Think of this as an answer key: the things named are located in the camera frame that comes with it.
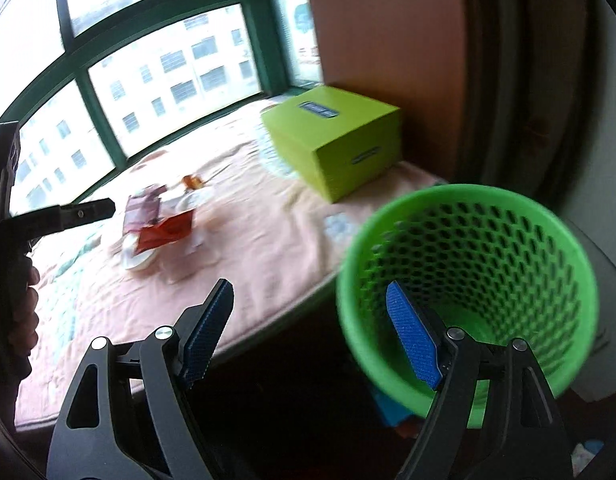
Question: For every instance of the person's left hand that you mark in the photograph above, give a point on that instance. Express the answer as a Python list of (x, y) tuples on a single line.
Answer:
[(27, 325)]

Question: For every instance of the round white lidded cup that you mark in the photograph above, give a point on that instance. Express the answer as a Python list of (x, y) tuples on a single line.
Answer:
[(138, 257)]

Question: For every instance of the brown wooden cabinet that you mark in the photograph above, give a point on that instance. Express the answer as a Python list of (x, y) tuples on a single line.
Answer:
[(387, 25)]

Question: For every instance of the lime green cardboard box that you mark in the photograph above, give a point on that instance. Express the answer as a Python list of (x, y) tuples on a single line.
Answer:
[(338, 140)]

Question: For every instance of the green mesh plastic basket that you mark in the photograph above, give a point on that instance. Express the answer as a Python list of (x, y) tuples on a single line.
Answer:
[(487, 260)]

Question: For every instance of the red snack wrapper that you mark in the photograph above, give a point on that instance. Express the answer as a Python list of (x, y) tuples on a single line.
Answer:
[(165, 234)]

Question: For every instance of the dark green window frame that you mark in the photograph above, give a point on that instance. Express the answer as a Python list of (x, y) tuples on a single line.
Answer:
[(83, 90)]

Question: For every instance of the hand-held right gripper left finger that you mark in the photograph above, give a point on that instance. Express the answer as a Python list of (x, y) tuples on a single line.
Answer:
[(208, 335)]

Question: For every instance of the orange peel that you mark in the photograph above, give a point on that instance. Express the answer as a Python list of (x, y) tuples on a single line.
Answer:
[(192, 182)]

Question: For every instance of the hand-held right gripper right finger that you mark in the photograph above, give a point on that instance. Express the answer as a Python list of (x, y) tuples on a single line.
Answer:
[(412, 340)]

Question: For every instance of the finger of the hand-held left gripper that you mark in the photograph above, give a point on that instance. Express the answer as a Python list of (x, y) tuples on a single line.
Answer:
[(63, 216)]

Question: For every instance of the pink striped snack wrapper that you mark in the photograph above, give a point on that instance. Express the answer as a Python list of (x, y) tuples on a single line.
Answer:
[(142, 210)]

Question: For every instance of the dark curtain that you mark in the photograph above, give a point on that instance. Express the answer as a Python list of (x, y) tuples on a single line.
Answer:
[(527, 85)]

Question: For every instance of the pink printed blanket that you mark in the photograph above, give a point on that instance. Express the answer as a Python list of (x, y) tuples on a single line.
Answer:
[(268, 230)]

